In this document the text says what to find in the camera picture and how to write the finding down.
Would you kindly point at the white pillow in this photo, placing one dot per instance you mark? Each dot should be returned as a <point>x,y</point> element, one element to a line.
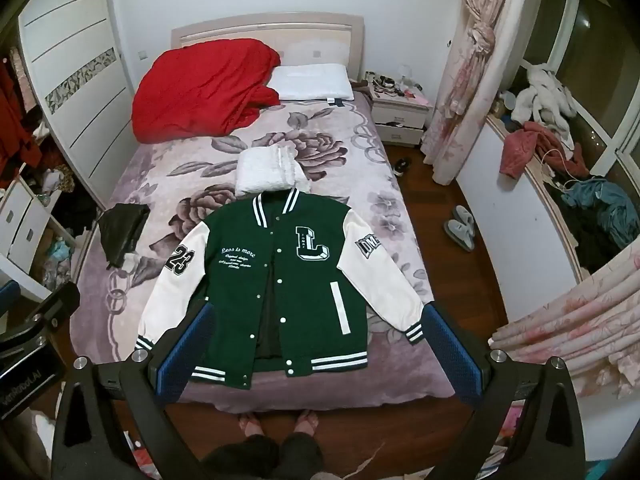
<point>312,82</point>

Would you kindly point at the black shoe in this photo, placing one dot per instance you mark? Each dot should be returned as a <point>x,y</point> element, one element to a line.
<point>401,165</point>

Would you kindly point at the dusty red garment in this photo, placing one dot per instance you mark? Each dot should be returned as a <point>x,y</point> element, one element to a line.
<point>530,147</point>

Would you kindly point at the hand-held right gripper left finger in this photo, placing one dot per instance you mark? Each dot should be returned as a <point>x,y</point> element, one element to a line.
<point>181,355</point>

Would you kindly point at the window frame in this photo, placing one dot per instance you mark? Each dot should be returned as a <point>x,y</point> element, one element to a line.
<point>590,35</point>

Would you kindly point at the black garment pile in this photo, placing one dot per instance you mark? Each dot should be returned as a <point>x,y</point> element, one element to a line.
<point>585,240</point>

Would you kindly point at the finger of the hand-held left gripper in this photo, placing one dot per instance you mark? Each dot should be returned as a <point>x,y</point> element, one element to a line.
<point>45,312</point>

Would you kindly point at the red duvet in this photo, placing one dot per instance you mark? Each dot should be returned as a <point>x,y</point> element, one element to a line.
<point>200,90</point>

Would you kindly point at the white drawer cabinet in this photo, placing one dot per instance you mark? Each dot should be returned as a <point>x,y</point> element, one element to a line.
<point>25,220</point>

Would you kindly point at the grey slipper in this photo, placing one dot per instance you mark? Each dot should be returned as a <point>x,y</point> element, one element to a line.
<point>462,217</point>
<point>457,235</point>

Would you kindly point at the white bay window ledge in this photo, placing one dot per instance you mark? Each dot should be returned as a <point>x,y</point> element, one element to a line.
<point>505,210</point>

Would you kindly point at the tied pink floral curtain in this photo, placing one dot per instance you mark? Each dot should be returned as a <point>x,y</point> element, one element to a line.
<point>475,70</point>

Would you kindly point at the pile of small nightstand items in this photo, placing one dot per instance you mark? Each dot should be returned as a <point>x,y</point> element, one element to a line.
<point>395,85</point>

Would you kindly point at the person's dark pants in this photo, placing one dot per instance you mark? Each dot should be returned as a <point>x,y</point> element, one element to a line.
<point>265,457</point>

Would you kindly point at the hanging red garment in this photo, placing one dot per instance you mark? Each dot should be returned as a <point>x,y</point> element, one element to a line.
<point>12,110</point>

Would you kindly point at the folded white fluffy blanket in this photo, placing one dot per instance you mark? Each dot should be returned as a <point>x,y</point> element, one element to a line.
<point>270,172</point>

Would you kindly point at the loose pink floral curtain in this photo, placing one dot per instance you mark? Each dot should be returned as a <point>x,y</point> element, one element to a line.
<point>575,320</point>

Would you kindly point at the person's foot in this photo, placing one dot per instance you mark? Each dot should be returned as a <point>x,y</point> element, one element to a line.
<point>306,422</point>
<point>251,424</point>

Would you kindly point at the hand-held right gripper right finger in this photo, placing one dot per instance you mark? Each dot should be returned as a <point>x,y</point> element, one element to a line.
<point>451,355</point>

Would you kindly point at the black crumpled cloth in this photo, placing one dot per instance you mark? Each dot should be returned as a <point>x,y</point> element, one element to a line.
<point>122,232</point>

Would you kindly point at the white wardrobe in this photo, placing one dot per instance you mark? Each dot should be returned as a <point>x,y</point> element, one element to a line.
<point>75,85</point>

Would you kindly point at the white nightstand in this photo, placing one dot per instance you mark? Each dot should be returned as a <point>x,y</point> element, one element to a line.
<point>400,117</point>

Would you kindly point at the beige wooden bed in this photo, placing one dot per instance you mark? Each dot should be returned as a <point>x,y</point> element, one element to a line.
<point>265,35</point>

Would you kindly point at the person's left foot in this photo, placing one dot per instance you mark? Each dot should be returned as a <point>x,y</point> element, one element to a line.
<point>251,424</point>

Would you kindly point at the teal garment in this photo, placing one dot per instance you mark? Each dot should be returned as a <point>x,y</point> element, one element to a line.
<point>600,205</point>

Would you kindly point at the person's right foot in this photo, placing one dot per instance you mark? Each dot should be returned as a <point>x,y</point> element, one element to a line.
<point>306,422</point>

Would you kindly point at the green and white varsity jacket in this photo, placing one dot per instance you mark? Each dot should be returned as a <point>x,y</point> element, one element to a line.
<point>280,270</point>

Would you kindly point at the floral purple bed blanket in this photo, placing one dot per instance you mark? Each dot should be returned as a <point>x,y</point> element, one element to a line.
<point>165,180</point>

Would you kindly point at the white plush cloth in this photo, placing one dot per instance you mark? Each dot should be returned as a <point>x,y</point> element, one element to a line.
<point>545,95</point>

